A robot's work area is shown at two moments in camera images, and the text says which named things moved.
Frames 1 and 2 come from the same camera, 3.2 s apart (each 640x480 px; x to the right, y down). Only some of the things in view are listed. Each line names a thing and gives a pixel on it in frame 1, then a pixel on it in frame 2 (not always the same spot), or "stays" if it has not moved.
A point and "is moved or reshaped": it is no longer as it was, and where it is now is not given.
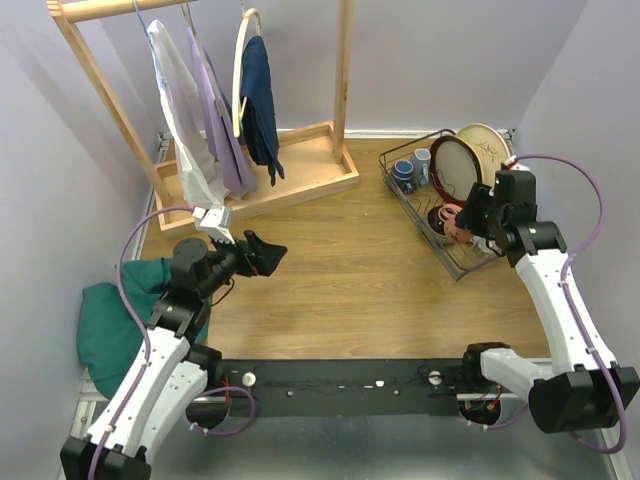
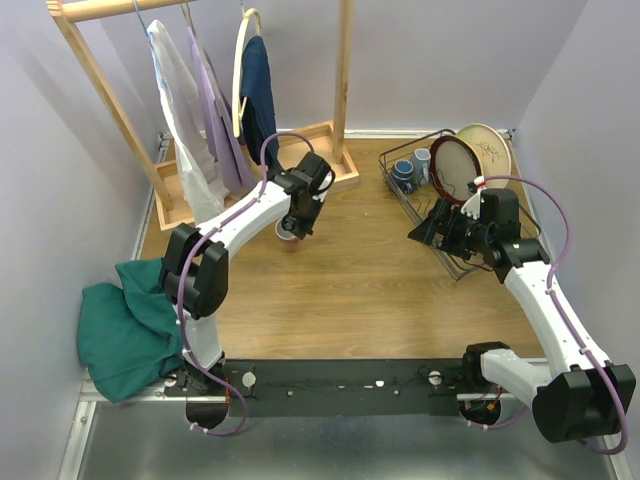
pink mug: [448, 213] is moved or reshaped
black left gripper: [246, 257] → [298, 220]
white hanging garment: [180, 92] stays
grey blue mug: [421, 163] stays
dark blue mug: [402, 176] stays
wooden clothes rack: [311, 159] stays
